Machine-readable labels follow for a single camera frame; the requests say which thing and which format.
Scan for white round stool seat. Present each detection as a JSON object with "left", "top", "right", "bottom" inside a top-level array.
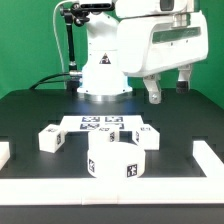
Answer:
[{"left": 87, "top": 142, "right": 146, "bottom": 179}]

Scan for white marker sheet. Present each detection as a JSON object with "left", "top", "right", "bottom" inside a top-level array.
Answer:
[{"left": 60, "top": 115, "right": 143, "bottom": 132}]

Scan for white obstacle frame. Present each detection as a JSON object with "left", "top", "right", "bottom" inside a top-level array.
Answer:
[{"left": 0, "top": 141, "right": 224, "bottom": 206}]

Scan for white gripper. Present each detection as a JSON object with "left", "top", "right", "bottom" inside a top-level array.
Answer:
[{"left": 117, "top": 12, "right": 208, "bottom": 104}]

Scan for white cable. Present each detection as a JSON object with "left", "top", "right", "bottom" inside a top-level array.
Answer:
[{"left": 52, "top": 0, "right": 76, "bottom": 73}]

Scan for black cables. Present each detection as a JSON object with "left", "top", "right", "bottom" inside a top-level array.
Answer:
[{"left": 29, "top": 69, "right": 83, "bottom": 90}]

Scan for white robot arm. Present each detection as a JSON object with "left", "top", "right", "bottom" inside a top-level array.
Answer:
[{"left": 77, "top": 0, "right": 208, "bottom": 104}]

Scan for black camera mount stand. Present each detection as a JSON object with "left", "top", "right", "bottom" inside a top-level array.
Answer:
[{"left": 60, "top": 0, "right": 114, "bottom": 92}]

